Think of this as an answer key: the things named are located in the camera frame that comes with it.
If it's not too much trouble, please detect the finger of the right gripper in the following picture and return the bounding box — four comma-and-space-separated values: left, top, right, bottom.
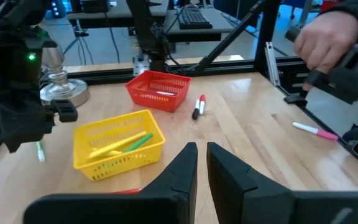
0, 119, 27, 154
26, 119, 55, 144

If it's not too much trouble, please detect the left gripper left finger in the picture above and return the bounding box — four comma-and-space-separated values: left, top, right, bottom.
23, 142, 198, 224

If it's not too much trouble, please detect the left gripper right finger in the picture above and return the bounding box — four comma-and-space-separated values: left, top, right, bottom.
206, 142, 358, 224

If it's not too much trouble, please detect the green capped thin marker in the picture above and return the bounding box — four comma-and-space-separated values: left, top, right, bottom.
35, 140, 46, 163

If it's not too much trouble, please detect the green pen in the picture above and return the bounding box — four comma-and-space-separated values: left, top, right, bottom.
121, 133, 154, 154

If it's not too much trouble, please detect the yellow pen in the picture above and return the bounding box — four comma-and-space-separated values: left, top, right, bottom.
91, 147, 124, 158
88, 131, 148, 159

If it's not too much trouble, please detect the black capped white marker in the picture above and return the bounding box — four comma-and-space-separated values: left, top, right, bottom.
191, 98, 201, 121

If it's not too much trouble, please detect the red plastic basket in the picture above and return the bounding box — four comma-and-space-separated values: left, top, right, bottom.
125, 70, 193, 113
110, 187, 143, 195

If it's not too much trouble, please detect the white shade table lamp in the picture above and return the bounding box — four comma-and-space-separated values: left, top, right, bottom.
39, 46, 91, 108

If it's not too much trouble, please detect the yellow plastic basket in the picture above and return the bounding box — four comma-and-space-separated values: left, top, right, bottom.
73, 109, 167, 182

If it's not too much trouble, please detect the pink capped thin marker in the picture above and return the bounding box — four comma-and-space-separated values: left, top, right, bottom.
292, 121, 339, 141

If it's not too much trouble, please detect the black box device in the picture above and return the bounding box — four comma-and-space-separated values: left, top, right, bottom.
81, 0, 111, 13

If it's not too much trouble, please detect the grey desk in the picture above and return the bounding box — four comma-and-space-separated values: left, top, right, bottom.
67, 0, 170, 29
163, 6, 236, 43

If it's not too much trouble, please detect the black drawer cabinet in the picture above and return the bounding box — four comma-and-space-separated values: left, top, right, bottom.
283, 70, 312, 94

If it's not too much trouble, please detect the person's hand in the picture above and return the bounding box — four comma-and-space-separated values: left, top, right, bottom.
293, 11, 358, 74

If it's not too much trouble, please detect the black backlit keyboard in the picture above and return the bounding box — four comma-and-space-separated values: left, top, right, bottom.
177, 4, 213, 30

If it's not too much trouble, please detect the black aluminium table frame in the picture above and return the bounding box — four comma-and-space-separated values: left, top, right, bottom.
63, 0, 358, 175

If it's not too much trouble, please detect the black frame clamp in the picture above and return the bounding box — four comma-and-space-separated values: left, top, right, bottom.
283, 91, 309, 108

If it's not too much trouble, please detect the silver aluminium bracket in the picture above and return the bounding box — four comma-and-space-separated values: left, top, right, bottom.
264, 42, 282, 87

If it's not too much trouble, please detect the black teleoperation handle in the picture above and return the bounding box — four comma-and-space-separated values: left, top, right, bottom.
283, 24, 358, 105

